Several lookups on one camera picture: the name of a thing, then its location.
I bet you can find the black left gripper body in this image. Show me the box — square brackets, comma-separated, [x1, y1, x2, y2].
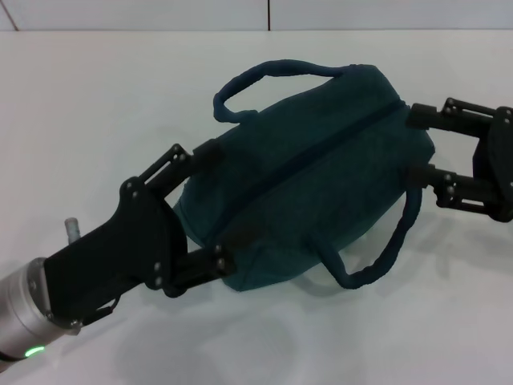
[42, 178, 189, 324]

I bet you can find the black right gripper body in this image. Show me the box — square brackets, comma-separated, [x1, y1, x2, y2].
[471, 106, 513, 224]

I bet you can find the dark teal insulated lunch bag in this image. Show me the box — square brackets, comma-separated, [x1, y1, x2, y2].
[175, 58, 438, 294]

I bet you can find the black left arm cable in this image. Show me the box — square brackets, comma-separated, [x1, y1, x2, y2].
[63, 216, 122, 324]

